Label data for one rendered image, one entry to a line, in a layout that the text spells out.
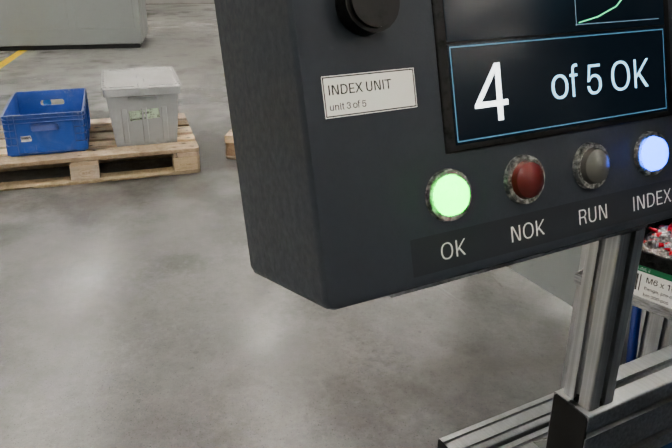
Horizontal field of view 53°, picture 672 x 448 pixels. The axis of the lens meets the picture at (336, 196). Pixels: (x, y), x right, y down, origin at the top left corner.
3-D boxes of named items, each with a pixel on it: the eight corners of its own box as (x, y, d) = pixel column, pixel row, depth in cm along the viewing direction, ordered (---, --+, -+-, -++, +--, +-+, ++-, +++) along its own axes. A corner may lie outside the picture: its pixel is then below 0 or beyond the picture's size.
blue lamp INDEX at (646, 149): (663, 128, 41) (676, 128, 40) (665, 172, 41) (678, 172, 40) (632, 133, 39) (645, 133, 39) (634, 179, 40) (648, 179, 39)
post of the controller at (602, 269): (586, 383, 61) (621, 179, 54) (613, 402, 58) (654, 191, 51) (562, 393, 59) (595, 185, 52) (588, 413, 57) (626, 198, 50)
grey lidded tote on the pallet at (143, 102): (176, 116, 425) (172, 64, 413) (186, 143, 371) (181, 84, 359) (107, 121, 413) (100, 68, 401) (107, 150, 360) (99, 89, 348)
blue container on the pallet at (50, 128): (91, 123, 410) (86, 87, 402) (89, 151, 357) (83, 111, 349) (19, 128, 399) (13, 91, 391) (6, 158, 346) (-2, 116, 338)
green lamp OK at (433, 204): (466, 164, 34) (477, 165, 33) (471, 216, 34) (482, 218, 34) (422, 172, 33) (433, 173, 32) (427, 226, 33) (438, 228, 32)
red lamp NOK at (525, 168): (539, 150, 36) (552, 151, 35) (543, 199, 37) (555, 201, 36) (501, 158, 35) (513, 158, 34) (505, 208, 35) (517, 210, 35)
